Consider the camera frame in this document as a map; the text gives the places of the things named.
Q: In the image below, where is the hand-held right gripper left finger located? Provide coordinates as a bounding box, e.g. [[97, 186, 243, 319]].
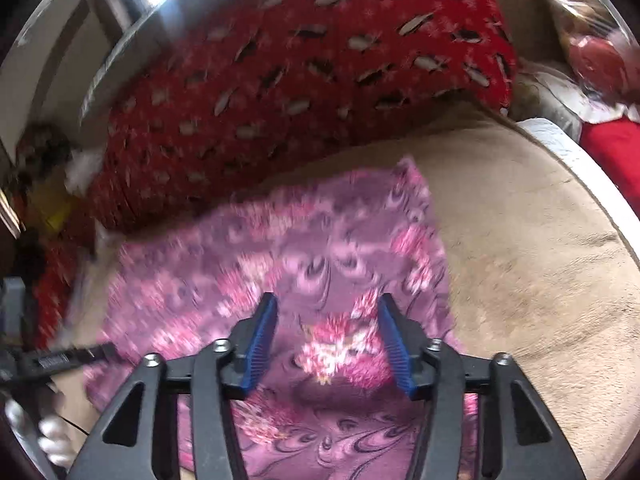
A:
[[65, 292, 279, 480]]

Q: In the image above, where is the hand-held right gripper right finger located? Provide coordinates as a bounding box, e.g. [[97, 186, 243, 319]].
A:
[[377, 293, 587, 480]]

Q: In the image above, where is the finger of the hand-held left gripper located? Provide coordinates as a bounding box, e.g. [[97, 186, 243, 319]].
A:
[[15, 341, 118, 377]]

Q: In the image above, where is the purple floral shirt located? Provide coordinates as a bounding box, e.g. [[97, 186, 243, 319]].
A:
[[82, 155, 481, 480]]

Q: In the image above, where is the person's left hand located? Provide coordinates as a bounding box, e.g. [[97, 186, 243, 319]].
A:
[[4, 394, 77, 467]]

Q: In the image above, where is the red patterned cloth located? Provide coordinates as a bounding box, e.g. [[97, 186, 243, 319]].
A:
[[32, 237, 88, 353]]

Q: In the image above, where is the yellow box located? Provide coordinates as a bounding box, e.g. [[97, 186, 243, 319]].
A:
[[40, 180, 78, 233]]

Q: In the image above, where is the beige fleece blanket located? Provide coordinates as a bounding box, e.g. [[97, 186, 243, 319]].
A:
[[50, 102, 640, 480]]

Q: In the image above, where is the white plastic bag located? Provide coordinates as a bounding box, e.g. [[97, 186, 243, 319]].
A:
[[64, 149, 107, 196]]

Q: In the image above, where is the dark floral cloth pile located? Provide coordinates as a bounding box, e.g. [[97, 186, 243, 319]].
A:
[[14, 124, 78, 183]]

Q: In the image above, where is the red patterned pillow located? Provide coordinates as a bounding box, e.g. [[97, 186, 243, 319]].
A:
[[87, 0, 518, 233]]

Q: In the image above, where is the white quilted mattress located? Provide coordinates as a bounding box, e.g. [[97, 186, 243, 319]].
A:
[[517, 117, 640, 266]]

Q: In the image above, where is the grey white cloth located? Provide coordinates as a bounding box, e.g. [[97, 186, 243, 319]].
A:
[[512, 67, 588, 133]]

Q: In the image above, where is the plain red cloth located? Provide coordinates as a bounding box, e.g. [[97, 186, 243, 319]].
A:
[[580, 117, 640, 211]]

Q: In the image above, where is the clear bag of plush toys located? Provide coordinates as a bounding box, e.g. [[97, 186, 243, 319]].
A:
[[532, 0, 640, 123]]

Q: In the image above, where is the thin black cable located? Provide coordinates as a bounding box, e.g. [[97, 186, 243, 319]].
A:
[[52, 407, 93, 438]]

